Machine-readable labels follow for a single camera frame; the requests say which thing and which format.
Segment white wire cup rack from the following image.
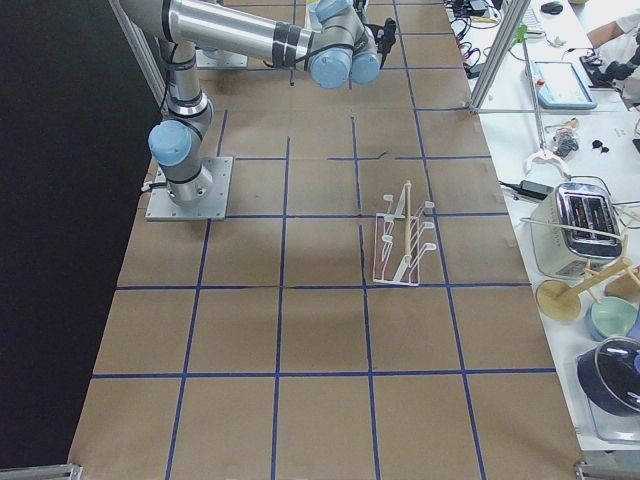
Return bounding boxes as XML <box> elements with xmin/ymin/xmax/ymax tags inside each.
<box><xmin>372</xmin><ymin>180</ymin><xmax>438</xmax><ymax>287</ymax></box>

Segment long reacher grabber tool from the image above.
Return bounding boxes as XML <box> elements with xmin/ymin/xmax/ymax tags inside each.
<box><xmin>514</xmin><ymin>24</ymin><xmax>571</xmax><ymax>180</ymax></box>

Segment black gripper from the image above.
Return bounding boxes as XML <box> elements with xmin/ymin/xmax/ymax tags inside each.
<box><xmin>372</xmin><ymin>17</ymin><xmax>397</xmax><ymax>53</ymax></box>

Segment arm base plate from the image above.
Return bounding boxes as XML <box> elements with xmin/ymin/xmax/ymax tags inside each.
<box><xmin>145</xmin><ymin>156</ymin><xmax>234</xmax><ymax>221</ymax></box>
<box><xmin>196</xmin><ymin>49</ymin><xmax>248</xmax><ymax>70</ymax></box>

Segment aluminium frame post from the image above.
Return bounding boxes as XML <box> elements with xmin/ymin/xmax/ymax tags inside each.
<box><xmin>468</xmin><ymin>0</ymin><xmax>530</xmax><ymax>113</ymax></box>

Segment black power adapter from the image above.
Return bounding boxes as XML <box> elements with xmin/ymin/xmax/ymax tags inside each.
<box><xmin>499</xmin><ymin>180</ymin><xmax>553</xmax><ymax>201</ymax></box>

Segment blue teach pendant tablet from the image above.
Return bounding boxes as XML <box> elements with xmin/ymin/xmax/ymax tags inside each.
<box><xmin>531</xmin><ymin>61</ymin><xmax>597</xmax><ymax>110</ymax></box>

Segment wooden mug tree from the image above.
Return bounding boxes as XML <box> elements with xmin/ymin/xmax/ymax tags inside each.
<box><xmin>535</xmin><ymin>234</ymin><xmax>639</xmax><ymax>322</ymax></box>

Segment green bowl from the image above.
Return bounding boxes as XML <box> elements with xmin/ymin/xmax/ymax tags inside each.
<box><xmin>586</xmin><ymin>297</ymin><xmax>638</xmax><ymax>341</ymax></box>

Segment cream plastic tray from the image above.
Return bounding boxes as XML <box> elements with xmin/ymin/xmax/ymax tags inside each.
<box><xmin>305</xmin><ymin>1</ymin><xmax>322</xmax><ymax>32</ymax></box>

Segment black cables on desk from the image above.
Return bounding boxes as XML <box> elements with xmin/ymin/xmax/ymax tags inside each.
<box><xmin>447</xmin><ymin>0</ymin><xmax>504</xmax><ymax>79</ymax></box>

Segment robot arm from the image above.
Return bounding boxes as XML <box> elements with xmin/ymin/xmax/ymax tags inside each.
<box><xmin>118</xmin><ymin>1</ymin><xmax>396</xmax><ymax>217</ymax></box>

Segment dark blue pot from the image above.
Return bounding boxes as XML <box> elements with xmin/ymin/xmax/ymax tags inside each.
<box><xmin>577</xmin><ymin>337</ymin><xmax>639</xmax><ymax>417</ymax></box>

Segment silver toaster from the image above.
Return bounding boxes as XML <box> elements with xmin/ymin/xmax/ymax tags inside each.
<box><xmin>528</xmin><ymin>182</ymin><xmax>623</xmax><ymax>279</ymax></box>

